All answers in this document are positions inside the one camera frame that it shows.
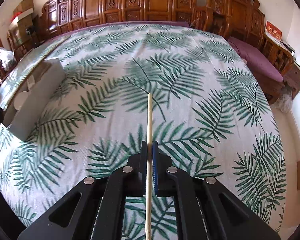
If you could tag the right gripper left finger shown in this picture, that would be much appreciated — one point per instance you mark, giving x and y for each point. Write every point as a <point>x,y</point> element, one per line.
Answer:
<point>94,208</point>

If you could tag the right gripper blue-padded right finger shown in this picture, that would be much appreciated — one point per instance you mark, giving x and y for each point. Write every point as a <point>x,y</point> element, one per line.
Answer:
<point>205,208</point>

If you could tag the light bamboo chopstick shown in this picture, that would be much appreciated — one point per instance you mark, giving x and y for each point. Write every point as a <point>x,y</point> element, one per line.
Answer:
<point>149,169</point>

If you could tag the leaf-print tablecloth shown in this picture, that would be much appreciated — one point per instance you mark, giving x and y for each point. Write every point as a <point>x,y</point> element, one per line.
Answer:
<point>209,115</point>

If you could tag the large white plastic spoon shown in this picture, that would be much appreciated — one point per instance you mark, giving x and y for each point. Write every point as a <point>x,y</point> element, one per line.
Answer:
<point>20,99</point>

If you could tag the grey rectangular utensil tray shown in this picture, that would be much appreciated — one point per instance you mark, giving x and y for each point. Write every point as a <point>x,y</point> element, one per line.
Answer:
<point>40,82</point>

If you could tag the purple seat cushion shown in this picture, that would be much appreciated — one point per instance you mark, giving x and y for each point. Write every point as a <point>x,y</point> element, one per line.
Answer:
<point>256,61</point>

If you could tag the clear plastic bag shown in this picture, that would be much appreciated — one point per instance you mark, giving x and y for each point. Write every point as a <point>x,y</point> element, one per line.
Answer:
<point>7,59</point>

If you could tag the red sign card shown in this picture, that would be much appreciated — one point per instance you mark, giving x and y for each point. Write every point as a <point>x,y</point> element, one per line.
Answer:
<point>273,31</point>

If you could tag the wooden armchair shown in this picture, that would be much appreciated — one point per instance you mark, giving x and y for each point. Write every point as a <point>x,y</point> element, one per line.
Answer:
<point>206,19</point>

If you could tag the carved wooden bench backrest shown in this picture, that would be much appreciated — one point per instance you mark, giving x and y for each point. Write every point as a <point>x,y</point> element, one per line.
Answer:
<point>62,16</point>

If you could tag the cardboard boxes stack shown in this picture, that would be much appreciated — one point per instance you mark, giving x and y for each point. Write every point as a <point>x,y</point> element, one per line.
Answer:
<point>22,16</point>

